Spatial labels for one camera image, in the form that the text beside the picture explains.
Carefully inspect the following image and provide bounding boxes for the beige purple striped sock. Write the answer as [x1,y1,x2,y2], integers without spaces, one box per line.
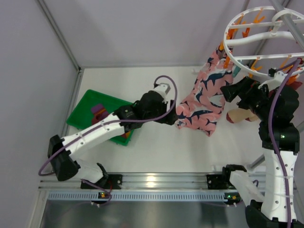
[226,108,258,124]

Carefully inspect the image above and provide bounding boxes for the white round clip hanger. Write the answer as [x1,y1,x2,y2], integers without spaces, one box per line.
[223,6,304,77]

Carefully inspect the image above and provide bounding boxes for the maroon purple orange sock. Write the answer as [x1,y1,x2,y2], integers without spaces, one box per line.
[91,104,110,125]

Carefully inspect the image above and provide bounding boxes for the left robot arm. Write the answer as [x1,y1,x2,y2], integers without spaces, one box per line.
[47,90,177,188]

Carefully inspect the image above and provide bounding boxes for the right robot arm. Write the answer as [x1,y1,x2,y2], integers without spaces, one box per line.
[221,77,303,228]

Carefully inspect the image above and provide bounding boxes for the metal hanger stand pole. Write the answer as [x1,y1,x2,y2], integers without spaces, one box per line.
[270,0,304,49]

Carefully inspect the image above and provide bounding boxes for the pink shark print shorts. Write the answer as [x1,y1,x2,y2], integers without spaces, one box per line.
[175,47,234,136]

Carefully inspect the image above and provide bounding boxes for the red sock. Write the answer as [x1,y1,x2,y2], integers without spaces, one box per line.
[286,76,303,90]

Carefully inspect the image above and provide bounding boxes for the green plastic tray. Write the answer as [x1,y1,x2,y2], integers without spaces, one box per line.
[66,89,137,146]

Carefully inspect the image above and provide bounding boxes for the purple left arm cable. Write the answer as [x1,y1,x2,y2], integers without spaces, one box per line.
[38,75,178,207]

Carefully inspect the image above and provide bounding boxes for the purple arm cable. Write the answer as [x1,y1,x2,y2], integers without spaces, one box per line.
[251,58,302,228]
[38,75,178,207]

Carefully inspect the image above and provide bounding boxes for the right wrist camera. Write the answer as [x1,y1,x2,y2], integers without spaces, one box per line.
[258,69,286,91]

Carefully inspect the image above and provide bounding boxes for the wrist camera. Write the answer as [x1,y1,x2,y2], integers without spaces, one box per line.
[258,69,286,91]
[153,83,171,99]

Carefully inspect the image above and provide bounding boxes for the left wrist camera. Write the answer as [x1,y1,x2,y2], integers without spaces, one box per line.
[153,83,171,99]

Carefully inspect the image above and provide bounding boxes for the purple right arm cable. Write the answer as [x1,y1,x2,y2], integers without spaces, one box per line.
[251,58,302,228]

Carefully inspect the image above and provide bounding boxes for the aluminium mounting rail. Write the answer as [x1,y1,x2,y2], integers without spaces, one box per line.
[38,173,242,205]

